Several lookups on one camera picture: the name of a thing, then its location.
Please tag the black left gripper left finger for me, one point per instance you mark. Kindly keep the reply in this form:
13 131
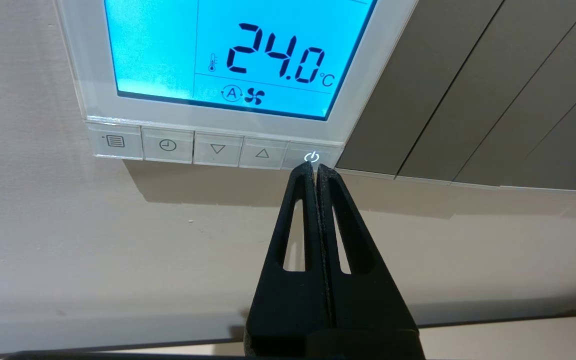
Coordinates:
278 300

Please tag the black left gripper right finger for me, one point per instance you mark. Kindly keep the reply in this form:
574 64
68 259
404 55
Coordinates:
368 305

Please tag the white wall thermostat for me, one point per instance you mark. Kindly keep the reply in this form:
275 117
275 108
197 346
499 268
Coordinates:
168 50

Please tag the white sideboard cabinet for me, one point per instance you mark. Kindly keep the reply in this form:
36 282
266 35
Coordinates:
518 345

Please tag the grey triple rocker wall switch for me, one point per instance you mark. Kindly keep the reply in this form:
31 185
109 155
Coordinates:
418 100

